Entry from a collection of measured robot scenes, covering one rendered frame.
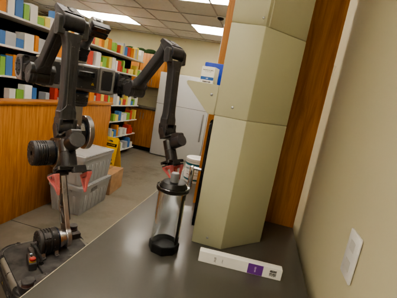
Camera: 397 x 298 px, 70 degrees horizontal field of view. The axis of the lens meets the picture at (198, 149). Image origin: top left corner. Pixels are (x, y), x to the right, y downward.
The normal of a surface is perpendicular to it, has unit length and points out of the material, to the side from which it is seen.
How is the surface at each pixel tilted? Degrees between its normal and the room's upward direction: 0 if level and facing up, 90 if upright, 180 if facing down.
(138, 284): 0
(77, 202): 95
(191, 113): 90
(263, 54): 90
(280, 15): 90
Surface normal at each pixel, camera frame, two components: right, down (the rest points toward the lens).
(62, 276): 0.17, -0.97
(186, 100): -0.22, 0.15
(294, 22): 0.51, 0.25
